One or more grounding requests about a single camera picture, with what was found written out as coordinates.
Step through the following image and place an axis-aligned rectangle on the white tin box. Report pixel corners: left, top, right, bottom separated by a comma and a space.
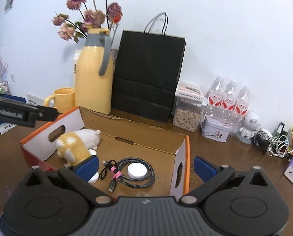
201, 116, 232, 143

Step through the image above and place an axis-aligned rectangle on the yellow thermos jug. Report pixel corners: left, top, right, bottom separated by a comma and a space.
75, 28, 114, 114

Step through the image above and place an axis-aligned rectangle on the yellow white plush toy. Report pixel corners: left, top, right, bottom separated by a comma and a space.
55, 129, 101, 166

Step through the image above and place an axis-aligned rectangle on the small white cap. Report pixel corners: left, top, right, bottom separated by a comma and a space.
88, 172, 99, 184

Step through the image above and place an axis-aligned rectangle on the black paper bag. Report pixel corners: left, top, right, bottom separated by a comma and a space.
111, 12, 186, 123

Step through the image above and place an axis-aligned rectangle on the tangled cables pile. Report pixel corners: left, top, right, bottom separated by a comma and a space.
252, 121, 293, 158

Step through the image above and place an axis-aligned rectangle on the yellow mug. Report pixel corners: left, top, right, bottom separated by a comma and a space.
44, 87, 76, 113

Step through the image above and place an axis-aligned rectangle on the dried pink rose bouquet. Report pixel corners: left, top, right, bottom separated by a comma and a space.
52, 0, 123, 43

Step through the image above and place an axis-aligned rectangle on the small white box on container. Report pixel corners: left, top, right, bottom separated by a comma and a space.
175, 82, 205, 102

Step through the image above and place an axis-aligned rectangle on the white milk carton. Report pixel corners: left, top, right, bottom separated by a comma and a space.
73, 50, 81, 87

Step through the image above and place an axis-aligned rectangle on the water bottle middle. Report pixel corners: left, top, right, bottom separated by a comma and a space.
221, 80, 236, 124

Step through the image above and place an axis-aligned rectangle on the water bottle left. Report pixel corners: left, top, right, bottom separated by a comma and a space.
205, 76, 224, 119

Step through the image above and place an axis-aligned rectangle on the red cardboard box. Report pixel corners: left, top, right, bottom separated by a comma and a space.
20, 107, 190, 199

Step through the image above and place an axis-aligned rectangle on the water bottle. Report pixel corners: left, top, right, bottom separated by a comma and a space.
221, 80, 236, 124
232, 86, 250, 135
205, 76, 224, 119

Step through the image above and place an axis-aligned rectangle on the clear seed container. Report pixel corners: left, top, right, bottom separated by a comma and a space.
173, 97, 208, 132

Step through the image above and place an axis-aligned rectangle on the wall poster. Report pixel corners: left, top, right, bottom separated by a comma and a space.
4, 0, 14, 14

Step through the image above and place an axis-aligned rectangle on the large white jar lid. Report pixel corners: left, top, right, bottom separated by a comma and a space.
127, 162, 147, 178

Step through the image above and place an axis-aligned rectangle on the braided black usb cable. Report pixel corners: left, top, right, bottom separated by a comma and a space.
98, 157, 156, 193

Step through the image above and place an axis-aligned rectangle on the water bottle right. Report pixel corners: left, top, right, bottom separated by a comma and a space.
232, 86, 250, 135

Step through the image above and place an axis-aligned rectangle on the white robot figurine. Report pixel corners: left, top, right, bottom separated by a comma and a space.
236, 112, 260, 144

